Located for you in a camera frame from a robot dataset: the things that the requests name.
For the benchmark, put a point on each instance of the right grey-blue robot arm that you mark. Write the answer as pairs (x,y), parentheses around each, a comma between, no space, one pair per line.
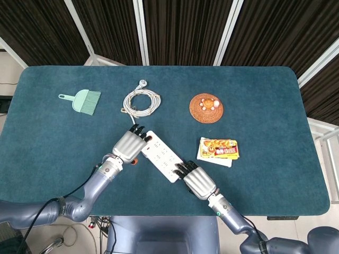
(234,215)

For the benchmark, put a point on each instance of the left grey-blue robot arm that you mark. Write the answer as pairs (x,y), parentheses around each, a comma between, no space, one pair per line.
(92,186)

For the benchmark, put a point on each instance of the white power strip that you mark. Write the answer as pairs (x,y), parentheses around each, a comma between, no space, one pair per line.
(164,156)

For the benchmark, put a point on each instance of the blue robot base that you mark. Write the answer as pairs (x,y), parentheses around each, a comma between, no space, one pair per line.
(159,234)

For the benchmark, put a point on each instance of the green bristle hand brush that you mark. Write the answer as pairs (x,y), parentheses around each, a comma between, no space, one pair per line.
(91,103)

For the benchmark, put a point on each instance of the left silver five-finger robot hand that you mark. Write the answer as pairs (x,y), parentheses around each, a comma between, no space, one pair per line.
(128,145)

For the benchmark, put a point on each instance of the yellow curry food box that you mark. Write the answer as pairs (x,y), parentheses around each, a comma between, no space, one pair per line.
(217,148)

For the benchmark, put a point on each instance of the white metal rack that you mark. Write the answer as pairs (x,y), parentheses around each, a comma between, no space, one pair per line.
(324,137)

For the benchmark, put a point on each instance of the black desk control panel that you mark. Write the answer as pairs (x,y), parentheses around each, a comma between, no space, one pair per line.
(283,218)

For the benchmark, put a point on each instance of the teal table cloth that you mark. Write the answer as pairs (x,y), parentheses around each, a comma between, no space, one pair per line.
(265,185)

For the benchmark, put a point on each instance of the round woven rattan coaster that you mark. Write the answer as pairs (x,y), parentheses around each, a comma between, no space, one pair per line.
(206,117)

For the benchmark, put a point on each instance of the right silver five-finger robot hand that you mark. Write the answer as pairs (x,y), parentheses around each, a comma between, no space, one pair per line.
(198,182)

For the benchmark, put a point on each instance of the orange turtle toy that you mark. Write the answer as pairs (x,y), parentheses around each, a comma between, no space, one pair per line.
(208,103)

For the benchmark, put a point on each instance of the dark pleated curtain panel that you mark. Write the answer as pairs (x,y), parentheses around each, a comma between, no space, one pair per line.
(185,26)
(111,26)
(286,26)
(39,26)

